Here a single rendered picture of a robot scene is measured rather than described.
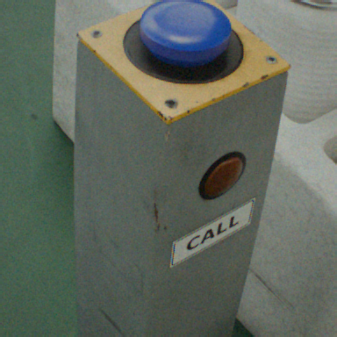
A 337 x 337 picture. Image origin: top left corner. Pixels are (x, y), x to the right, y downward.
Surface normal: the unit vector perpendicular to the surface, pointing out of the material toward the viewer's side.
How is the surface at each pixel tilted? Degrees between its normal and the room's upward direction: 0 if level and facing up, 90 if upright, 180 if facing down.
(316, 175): 0
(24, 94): 0
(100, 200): 90
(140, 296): 90
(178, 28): 0
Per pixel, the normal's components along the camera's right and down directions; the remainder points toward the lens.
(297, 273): -0.80, 0.39
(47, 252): 0.07, -0.69
